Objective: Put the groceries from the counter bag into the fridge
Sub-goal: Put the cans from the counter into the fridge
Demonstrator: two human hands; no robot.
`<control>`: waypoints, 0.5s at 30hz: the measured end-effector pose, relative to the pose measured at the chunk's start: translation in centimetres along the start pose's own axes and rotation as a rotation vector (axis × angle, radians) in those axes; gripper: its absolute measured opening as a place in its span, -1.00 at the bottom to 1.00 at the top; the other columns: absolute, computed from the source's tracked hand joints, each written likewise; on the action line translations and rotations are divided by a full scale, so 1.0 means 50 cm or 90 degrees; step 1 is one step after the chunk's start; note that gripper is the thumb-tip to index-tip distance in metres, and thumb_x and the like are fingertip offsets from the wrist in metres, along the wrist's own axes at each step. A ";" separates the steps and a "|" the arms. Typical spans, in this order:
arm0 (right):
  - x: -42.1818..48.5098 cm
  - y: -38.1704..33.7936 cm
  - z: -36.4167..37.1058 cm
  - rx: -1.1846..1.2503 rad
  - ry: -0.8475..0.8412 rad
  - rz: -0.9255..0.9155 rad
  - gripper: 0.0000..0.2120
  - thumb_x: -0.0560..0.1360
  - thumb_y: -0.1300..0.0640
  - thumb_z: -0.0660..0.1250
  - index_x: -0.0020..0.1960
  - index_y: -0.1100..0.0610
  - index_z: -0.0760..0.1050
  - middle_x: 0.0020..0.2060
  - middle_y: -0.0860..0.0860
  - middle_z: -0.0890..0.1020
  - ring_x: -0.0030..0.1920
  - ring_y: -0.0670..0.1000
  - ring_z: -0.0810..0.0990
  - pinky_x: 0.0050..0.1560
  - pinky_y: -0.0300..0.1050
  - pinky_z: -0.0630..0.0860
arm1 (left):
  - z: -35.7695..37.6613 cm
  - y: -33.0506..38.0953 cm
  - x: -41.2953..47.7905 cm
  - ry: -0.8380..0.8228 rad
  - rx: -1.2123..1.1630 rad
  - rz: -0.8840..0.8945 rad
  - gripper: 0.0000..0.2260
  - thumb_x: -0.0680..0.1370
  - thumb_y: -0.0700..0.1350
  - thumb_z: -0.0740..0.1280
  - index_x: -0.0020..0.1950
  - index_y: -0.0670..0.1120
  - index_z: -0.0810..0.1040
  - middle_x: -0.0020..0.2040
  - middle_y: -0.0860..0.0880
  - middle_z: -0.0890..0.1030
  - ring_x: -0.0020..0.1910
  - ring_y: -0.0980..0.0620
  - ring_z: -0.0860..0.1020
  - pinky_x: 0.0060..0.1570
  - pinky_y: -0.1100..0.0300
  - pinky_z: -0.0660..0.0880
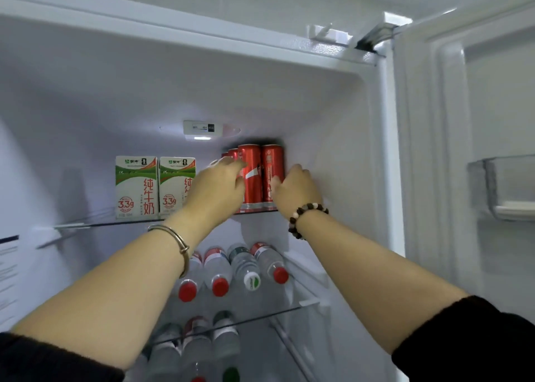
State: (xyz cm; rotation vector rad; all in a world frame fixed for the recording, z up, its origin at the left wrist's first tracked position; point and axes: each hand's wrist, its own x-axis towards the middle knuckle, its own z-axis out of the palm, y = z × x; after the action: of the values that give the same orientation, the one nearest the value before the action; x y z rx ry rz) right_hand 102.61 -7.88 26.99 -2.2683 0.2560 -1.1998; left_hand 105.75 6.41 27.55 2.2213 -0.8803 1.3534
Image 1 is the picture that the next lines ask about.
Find person's left hand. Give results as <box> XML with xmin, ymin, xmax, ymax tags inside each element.
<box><xmin>165</xmin><ymin>156</ymin><xmax>247</xmax><ymax>249</ymax></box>

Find person's right hand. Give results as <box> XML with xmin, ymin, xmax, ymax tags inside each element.
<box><xmin>270</xmin><ymin>163</ymin><xmax>323</xmax><ymax>222</ymax></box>

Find milk carton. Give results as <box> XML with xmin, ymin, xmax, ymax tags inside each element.
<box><xmin>158</xmin><ymin>156</ymin><xmax>197</xmax><ymax>216</ymax></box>
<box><xmin>115</xmin><ymin>156</ymin><xmax>161</xmax><ymax>220</ymax></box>

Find white refrigerator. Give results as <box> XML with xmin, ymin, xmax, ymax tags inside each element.
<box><xmin>0</xmin><ymin>0</ymin><xmax>535</xmax><ymax>382</ymax></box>

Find white green cap bottle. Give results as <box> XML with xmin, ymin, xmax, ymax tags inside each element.
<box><xmin>227</xmin><ymin>243</ymin><xmax>262</xmax><ymax>292</ymax></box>

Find person's right forearm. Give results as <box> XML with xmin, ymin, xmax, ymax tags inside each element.
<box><xmin>296</xmin><ymin>210</ymin><xmax>469</xmax><ymax>355</ymax></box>

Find person's left forearm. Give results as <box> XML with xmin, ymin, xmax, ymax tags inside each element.
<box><xmin>12</xmin><ymin>227</ymin><xmax>191</xmax><ymax>370</ymax></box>

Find person's black right sleeve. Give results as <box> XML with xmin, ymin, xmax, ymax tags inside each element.
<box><xmin>391</xmin><ymin>296</ymin><xmax>535</xmax><ymax>382</ymax></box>

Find person's black sleeve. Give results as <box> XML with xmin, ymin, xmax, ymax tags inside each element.
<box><xmin>391</xmin><ymin>296</ymin><xmax>535</xmax><ymax>382</ymax></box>
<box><xmin>0</xmin><ymin>331</ymin><xmax>126</xmax><ymax>382</ymax></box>

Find person's black left sleeve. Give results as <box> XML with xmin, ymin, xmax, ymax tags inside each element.
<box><xmin>0</xmin><ymin>331</ymin><xmax>126</xmax><ymax>382</ymax></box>

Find silver bangle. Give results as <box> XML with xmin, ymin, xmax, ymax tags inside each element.
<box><xmin>147</xmin><ymin>224</ymin><xmax>191</xmax><ymax>279</ymax></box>

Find white instruction label sticker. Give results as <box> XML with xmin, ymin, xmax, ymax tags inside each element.
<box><xmin>0</xmin><ymin>235</ymin><xmax>21</xmax><ymax>332</ymax></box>

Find brown white beaded bracelet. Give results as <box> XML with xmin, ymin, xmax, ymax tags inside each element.
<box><xmin>287</xmin><ymin>203</ymin><xmax>330</xmax><ymax>240</ymax></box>

